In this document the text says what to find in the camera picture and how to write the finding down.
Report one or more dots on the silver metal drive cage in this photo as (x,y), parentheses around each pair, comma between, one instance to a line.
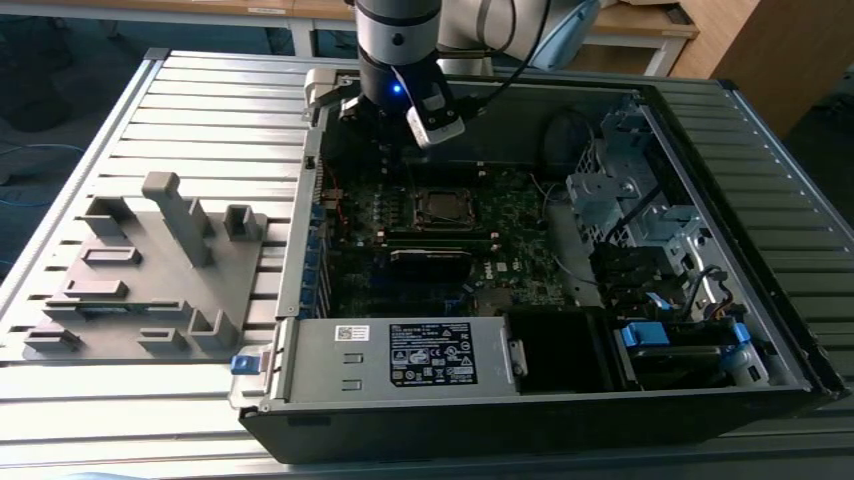
(594,200)

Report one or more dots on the black graphics card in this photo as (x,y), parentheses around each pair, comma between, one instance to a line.
(430,267)

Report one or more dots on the black plastic air duct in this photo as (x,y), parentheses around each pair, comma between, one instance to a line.
(560,350)

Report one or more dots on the wooden cabinet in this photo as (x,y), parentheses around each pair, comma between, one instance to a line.
(787,50)

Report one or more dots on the silver finned heatsink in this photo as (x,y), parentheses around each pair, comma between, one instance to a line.
(494,301)

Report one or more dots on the grey parts rack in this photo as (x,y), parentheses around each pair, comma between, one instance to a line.
(167,280)

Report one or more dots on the silver green CPU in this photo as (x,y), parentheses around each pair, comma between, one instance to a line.
(446,206)

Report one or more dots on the blue case latch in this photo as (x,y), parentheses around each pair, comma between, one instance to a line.
(243,365)

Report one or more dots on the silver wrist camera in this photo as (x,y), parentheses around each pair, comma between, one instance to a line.
(436,127)

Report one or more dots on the blue disk carrier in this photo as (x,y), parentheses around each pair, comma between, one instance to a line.
(643,334)

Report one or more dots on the black plastic drive bracket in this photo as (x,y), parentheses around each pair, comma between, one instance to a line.
(627,270)

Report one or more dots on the CPU socket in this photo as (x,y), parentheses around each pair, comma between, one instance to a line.
(415,227)

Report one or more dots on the wooden desk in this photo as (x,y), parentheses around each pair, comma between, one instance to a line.
(133,7)
(640,30)

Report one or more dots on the green RAM stick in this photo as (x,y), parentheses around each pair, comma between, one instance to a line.
(113,306)

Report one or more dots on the green motherboard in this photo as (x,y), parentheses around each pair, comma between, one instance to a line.
(534,295)

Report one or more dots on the grey power supply unit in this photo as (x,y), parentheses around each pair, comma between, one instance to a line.
(320,360)

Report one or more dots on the black PC case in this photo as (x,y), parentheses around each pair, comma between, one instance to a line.
(534,430)

